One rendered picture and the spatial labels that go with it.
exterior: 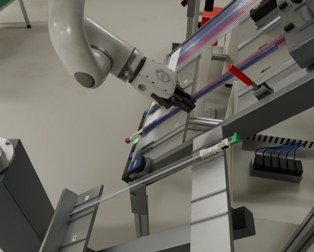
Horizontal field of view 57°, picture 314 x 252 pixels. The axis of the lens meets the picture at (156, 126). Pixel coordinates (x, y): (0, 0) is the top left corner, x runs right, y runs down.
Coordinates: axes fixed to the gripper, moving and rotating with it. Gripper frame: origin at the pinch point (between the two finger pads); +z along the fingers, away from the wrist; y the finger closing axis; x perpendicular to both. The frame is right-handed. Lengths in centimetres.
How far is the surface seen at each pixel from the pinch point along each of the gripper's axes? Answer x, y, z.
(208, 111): 73, 105, 60
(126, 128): 104, 77, 14
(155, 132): 21.6, 6.5, 2.6
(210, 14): 13, 94, 11
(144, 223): 40.7, -14.0, 15.2
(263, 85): -18.5, -5.3, 7.2
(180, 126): 9.1, 1.0, 4.5
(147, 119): 25.8, 14.0, 0.1
